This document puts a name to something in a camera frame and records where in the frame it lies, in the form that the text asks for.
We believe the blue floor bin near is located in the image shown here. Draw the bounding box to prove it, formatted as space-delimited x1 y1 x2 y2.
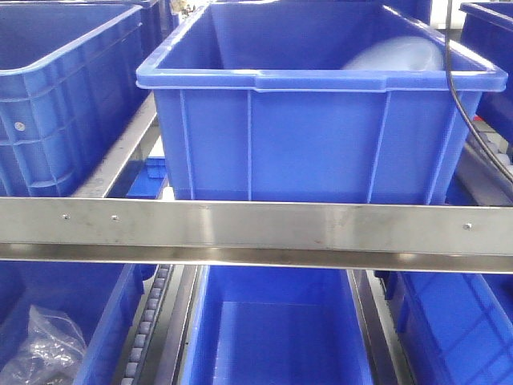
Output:
125 156 168 200

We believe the blue bin upper left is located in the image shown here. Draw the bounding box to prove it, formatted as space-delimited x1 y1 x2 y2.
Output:
1 2 147 197

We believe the stainless steel shelf rail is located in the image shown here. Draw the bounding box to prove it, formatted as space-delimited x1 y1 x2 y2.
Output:
1 198 512 274

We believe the blue bin lower right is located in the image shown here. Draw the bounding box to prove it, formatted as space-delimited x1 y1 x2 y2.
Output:
378 272 512 384

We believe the roller track rail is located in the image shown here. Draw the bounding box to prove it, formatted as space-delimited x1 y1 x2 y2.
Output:
120 265 174 385

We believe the blue bin lower left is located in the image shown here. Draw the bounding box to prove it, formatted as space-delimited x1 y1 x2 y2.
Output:
1 261 143 384

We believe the blue bin lower middle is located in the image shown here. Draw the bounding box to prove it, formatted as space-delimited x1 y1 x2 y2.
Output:
180 266 373 384

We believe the black cable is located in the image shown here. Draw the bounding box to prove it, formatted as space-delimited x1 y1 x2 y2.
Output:
443 0 513 181

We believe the clear plastic bag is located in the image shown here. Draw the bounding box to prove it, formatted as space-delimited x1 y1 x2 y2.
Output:
1 305 87 384

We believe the blue bin upper middle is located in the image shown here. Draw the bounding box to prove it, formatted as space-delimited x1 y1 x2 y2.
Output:
136 1 507 205

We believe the blue bin upper right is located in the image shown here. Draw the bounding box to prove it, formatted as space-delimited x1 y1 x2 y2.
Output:
460 2 512 143

